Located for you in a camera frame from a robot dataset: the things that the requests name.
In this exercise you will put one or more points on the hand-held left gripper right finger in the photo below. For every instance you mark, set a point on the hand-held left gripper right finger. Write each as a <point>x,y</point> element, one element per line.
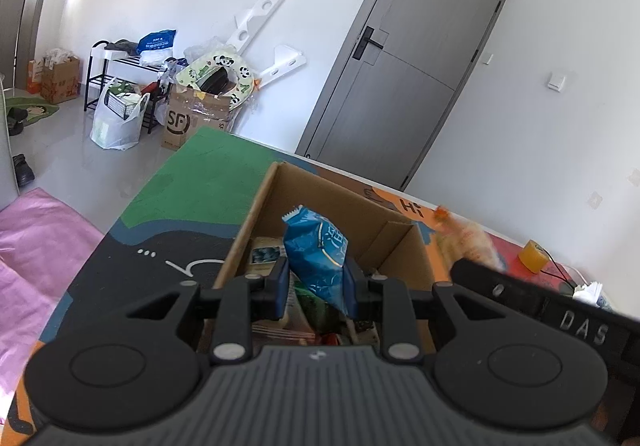
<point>352,291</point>

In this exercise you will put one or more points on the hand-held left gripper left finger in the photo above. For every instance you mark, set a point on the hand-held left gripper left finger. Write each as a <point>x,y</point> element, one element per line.
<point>282,288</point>

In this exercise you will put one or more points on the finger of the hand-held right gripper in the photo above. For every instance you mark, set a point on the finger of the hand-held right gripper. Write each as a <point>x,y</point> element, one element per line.
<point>495,291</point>

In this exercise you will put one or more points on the white cake packet blue picture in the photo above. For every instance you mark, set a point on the white cake packet blue picture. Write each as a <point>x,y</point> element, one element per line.
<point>265,253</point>

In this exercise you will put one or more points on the blue snack packet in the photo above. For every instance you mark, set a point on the blue snack packet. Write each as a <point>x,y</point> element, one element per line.
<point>320,251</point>

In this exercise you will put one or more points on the green tissue box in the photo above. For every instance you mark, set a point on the green tissue box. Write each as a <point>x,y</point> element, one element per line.
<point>590,293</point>

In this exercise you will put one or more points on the yellow tape roll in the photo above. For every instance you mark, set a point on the yellow tape roll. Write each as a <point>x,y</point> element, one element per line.
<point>532,256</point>

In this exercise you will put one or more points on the colourful printed table mat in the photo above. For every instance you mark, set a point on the colourful printed table mat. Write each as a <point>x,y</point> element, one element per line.
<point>200,176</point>

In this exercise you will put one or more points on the printed cardboard box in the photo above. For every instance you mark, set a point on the printed cardboard box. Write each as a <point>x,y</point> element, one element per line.
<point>195,121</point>

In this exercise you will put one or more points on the short white plastic board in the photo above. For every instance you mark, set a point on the short white plastic board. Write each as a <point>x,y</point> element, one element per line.
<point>285,61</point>

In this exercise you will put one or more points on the grey door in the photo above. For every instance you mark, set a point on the grey door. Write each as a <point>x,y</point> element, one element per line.
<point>400,66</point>

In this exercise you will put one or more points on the white plastic bag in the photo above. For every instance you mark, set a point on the white plastic bag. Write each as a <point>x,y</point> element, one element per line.
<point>112,131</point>

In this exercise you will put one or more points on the pink blanket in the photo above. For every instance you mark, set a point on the pink blanket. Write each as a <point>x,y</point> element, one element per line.
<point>35,251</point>

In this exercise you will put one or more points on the blue plastic bag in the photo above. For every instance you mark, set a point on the blue plastic bag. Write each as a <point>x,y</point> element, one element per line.
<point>157,44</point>

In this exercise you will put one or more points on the tall white plastic board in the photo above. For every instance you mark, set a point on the tall white plastic board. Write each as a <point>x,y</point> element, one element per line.
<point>260,11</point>

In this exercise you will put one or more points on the black shoe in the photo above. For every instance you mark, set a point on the black shoe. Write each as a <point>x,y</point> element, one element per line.
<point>15,122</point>
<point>23,170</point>

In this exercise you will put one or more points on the black shoe rack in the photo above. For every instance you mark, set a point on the black shoe rack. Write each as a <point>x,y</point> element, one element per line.
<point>92,76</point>

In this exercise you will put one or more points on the green floor rug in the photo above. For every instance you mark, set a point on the green floor rug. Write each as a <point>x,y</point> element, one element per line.
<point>42,111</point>

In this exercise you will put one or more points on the small brown cardboard box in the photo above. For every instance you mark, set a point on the small brown cardboard box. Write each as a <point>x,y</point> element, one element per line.
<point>60,81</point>

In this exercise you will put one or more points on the orange carton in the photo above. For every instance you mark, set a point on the orange carton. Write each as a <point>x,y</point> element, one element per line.
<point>34,76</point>

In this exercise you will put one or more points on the large white wall switch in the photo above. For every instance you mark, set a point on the large white wall switch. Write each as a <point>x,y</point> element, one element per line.
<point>556,80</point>

